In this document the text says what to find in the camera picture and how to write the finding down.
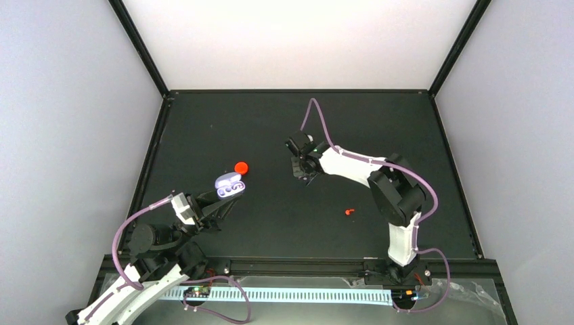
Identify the lavender earbud charging case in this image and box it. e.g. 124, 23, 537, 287
215, 172, 246, 199

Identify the purple earbud with ear hook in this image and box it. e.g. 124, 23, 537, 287
231, 181, 246, 192

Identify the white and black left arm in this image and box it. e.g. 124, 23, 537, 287
66, 190, 240, 324

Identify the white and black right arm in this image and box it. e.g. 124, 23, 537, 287
285, 141, 426, 284

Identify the orange round bottle cap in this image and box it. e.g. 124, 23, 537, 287
234, 161, 249, 175

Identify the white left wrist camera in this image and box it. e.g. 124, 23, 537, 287
171, 193, 196, 225

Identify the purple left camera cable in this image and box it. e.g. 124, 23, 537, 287
111, 194, 175, 292

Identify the purple camera cable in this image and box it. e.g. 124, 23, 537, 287
111, 194, 175, 292
299, 97, 451, 288

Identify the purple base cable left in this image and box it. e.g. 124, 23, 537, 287
181, 274, 253, 325

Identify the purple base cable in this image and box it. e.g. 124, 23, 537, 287
181, 274, 253, 325
392, 274, 449, 314

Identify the light blue slotted cable duct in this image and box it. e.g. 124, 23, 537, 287
159, 286, 393, 306

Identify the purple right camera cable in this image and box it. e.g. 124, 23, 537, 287
299, 97, 451, 288

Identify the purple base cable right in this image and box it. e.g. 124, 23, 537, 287
392, 274, 449, 314

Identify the black left rear frame post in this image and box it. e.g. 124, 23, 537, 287
108, 0, 169, 98

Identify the black frame post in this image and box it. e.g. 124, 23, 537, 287
428, 0, 491, 98
108, 0, 169, 98

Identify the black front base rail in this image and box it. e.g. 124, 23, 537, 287
93, 255, 504, 293

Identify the black right rear frame post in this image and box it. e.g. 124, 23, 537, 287
428, 0, 491, 98

